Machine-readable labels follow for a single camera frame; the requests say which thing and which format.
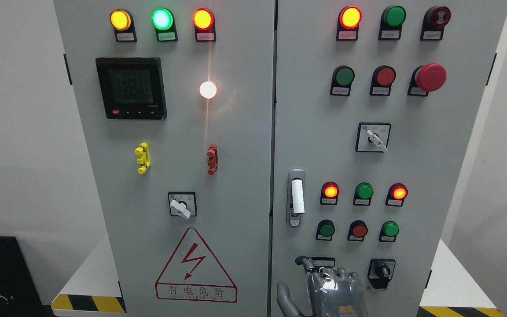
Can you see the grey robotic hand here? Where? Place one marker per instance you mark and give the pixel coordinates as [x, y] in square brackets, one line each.
[333, 292]

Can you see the silver door handle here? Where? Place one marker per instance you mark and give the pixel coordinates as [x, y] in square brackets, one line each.
[295, 197]

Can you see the grey right cabinet door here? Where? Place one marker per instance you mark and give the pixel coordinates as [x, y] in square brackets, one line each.
[317, 125]

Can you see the grey cabinet door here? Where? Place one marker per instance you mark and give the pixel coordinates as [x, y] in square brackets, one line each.
[233, 204]
[317, 125]

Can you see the grey left cabinet door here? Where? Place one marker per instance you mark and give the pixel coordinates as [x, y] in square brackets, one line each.
[233, 204]

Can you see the green push button lower left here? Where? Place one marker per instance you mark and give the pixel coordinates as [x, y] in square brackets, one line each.
[325, 230]

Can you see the green push button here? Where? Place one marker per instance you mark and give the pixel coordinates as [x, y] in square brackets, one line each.
[325, 230]
[390, 229]
[343, 76]

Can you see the red push button lower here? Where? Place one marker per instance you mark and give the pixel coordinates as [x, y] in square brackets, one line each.
[358, 230]

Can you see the red push button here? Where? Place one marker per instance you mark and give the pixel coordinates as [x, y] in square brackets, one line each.
[358, 230]
[384, 76]

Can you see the green push button lower right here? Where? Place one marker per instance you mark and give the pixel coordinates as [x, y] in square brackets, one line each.
[390, 229]

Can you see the red lit indicator middle left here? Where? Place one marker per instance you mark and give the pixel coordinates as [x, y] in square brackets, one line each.
[330, 190]

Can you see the green indicator middle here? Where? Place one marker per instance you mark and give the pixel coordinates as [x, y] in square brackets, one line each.
[364, 191]

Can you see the red lit indicator middle right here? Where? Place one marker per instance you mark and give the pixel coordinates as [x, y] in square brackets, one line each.
[398, 191]

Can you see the red electric hazard sticker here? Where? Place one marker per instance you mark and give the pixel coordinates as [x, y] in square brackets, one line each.
[194, 273]

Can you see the red terminal connector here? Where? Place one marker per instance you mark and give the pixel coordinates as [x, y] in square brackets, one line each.
[213, 159]

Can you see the green push button upper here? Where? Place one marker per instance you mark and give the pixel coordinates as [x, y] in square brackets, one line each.
[343, 76]

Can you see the red push button upper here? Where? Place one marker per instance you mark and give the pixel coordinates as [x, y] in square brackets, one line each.
[384, 76]

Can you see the red emergency stop button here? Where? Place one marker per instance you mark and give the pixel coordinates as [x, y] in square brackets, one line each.
[430, 77]

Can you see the yellow terminal connector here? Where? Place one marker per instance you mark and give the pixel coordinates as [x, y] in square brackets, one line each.
[143, 158]

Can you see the white lit indicator light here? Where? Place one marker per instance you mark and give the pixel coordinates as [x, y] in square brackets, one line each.
[208, 89]

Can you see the white platform with hazard stripes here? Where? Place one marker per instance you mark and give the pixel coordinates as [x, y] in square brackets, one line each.
[93, 291]

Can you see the red lit indicator top right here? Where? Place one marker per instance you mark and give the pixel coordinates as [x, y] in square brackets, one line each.
[350, 17]

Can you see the green indicator top right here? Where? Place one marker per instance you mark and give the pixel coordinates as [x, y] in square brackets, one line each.
[394, 16]

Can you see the black digital power meter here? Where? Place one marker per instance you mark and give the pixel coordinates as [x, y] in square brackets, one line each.
[132, 88]

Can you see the dark red buzzer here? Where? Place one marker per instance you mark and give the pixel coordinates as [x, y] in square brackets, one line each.
[437, 17]

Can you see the red lit indicator light left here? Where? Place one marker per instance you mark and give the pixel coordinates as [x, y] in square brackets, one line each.
[203, 19]

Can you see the green lit indicator light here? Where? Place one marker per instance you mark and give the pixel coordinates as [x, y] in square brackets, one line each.
[162, 19]

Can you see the black box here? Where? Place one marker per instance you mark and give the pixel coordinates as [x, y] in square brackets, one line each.
[18, 295]

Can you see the yellow indicator light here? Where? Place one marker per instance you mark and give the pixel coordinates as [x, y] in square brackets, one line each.
[120, 19]

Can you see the white selector switch bottom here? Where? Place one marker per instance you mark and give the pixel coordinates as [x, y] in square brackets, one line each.
[327, 262]

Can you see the white selector switch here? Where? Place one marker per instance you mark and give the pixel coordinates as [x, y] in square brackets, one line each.
[327, 262]
[373, 137]

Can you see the black key selector switch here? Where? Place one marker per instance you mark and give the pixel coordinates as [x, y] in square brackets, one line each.
[380, 272]

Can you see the white selector switch upper right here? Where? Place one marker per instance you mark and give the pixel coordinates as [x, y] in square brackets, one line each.
[373, 137]

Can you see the white selector switch left door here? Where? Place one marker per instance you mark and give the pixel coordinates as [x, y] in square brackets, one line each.
[182, 204]

